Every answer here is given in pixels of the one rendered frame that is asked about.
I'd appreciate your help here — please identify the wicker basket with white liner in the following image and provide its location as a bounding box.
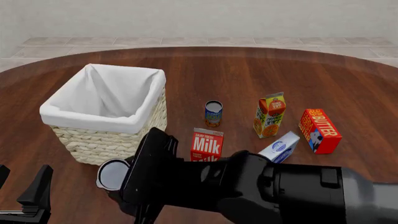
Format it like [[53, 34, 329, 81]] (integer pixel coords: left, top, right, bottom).
[[39, 63, 168, 166]]

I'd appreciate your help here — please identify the red milk carton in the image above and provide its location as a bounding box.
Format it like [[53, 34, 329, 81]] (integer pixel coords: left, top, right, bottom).
[[190, 127, 224, 162]]

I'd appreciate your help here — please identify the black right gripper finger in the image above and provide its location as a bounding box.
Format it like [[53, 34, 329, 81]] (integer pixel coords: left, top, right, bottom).
[[106, 189, 136, 217]]

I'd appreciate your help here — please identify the orange juice carton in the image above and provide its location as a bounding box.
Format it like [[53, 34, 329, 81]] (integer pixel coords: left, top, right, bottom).
[[252, 91, 287, 139]]

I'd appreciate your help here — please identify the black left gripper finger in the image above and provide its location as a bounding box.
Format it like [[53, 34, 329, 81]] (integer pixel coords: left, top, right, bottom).
[[0, 164, 11, 189], [16, 164, 54, 212]]

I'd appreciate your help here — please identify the alphabet soup can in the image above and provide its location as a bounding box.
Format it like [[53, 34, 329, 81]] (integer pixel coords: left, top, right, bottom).
[[204, 100, 224, 128]]

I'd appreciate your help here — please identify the white and blue box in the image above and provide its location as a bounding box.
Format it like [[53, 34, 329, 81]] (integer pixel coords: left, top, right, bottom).
[[257, 131, 301, 164]]

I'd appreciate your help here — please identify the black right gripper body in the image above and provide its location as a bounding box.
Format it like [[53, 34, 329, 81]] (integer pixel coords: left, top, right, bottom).
[[120, 127, 185, 224]]

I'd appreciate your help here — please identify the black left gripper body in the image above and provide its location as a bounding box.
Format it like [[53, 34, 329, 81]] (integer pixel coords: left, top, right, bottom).
[[0, 204, 52, 224]]

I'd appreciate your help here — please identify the red butter box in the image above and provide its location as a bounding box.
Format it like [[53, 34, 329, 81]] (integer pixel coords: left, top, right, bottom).
[[298, 108, 343, 155]]

